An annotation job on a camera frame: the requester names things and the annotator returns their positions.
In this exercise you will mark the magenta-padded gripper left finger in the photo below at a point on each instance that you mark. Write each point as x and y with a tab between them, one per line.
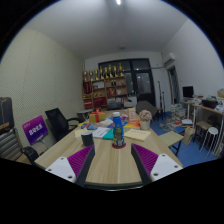
80	160

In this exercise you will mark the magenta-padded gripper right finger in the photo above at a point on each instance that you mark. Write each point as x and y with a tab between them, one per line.
146	158

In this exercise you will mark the blue drink bottle white cap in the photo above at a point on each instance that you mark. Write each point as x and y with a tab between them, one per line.
118	131

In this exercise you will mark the black mug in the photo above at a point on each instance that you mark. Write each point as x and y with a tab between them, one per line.
87	138

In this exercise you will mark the cream paper pad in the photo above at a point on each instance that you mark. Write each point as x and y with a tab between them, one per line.
78	133

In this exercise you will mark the flat round red coaster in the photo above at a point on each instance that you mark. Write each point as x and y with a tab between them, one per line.
119	147

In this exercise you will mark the light wooden side table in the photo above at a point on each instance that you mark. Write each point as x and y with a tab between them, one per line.
170	137

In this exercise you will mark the white paper sheet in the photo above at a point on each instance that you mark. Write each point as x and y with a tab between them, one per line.
100	132

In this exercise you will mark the orange book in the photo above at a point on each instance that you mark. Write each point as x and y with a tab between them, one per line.
133	124

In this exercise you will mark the teal book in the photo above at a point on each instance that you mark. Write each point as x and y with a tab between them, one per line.
108	134

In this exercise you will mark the pink flowers in white pot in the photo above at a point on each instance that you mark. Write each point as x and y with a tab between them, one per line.
145	116

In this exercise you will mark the black office chair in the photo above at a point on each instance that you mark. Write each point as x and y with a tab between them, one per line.
57	122

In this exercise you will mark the yellow gift box red ribbon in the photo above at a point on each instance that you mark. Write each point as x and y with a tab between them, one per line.
96	116

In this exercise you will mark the small standing card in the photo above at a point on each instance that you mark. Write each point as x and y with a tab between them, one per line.
131	114

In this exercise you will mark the brown paper bag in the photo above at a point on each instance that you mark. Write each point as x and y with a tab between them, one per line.
188	135

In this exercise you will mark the grey armchair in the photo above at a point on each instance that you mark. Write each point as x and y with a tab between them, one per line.
146	107

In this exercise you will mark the black chair backrest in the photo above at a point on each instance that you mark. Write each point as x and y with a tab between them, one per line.
29	152

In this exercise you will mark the pile of books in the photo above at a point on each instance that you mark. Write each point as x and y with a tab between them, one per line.
176	116

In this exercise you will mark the purple sign board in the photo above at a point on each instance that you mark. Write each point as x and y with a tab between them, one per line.
35	129

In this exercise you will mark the black tripod stand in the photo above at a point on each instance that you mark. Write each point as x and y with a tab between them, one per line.
160	100

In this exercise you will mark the wooden-topped dark stool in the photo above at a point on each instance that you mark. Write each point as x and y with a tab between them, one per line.
201	126

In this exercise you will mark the white round stool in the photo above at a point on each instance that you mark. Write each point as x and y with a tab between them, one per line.
211	133

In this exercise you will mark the grey striped chair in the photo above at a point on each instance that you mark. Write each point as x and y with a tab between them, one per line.
9	145

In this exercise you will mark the wooden shelf unit with trophies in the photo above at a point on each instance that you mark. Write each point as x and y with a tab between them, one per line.
106	90

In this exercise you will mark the black framed glass door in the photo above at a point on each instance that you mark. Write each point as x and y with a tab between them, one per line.
143	83

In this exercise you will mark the black computer monitor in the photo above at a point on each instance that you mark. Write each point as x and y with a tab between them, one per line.
188	91

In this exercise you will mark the cluttered wooden side desk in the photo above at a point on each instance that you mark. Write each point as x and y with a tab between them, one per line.
210	110

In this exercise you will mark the dark brown suitcase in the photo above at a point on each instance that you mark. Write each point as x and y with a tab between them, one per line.
6	111

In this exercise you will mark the ceiling tube light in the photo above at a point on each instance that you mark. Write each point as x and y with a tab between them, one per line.
118	1

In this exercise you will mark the white wall air conditioner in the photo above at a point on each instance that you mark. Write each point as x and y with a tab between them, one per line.
169	59

